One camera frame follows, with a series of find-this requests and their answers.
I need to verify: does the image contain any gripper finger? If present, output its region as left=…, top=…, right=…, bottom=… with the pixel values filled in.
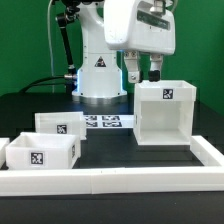
left=148, top=54, right=163, bottom=82
left=124, top=51, right=142, bottom=83

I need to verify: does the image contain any white drawer cabinet box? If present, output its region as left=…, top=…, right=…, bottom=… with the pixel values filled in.
left=133, top=80, right=197, bottom=145

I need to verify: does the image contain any white front drawer tray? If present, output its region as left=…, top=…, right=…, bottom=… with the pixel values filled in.
left=6, top=132, right=81, bottom=170

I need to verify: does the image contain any white drawer tray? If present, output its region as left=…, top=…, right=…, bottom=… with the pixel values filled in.
left=35, top=112, right=86, bottom=140
left=6, top=132, right=81, bottom=170

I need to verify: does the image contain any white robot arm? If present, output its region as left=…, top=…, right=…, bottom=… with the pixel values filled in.
left=72, top=3, right=127, bottom=104

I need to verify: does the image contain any white rear drawer tray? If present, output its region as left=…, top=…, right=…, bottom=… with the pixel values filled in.
left=35, top=112, right=86, bottom=140

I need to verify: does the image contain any fiducial marker sheet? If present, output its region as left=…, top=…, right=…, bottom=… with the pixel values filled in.
left=85, top=115, right=134, bottom=129

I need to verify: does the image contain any white L-shaped border fence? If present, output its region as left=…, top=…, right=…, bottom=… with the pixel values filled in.
left=0, top=136, right=224, bottom=197

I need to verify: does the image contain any white block at left edge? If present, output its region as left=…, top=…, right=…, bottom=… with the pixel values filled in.
left=0, top=138, right=10, bottom=168

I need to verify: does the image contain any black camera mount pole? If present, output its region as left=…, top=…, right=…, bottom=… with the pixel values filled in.
left=55, top=0, right=81, bottom=81

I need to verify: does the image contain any black base cable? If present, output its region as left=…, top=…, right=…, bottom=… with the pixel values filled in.
left=18, top=75, right=78, bottom=94

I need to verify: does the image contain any white hanging cable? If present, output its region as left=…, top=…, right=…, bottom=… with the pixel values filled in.
left=46, top=0, right=56, bottom=94

